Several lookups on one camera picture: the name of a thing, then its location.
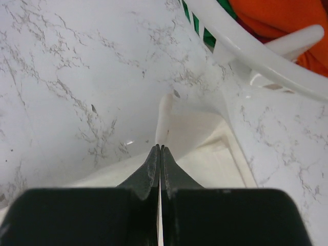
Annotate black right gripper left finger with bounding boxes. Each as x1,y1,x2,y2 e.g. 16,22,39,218
1,146,160,245

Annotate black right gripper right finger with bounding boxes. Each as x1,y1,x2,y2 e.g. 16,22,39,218
160,146,312,245

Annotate cream white t shirt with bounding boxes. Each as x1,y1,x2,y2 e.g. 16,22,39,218
26,95,256,245

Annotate white plastic laundry basket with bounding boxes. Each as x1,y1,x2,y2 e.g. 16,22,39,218
185,1,327,101

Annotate green t shirt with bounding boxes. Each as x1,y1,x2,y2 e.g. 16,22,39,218
181,0,237,52

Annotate dark red t shirt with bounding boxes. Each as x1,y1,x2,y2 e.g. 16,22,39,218
236,17,256,36

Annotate orange t shirt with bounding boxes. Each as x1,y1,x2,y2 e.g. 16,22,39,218
230,0,327,77

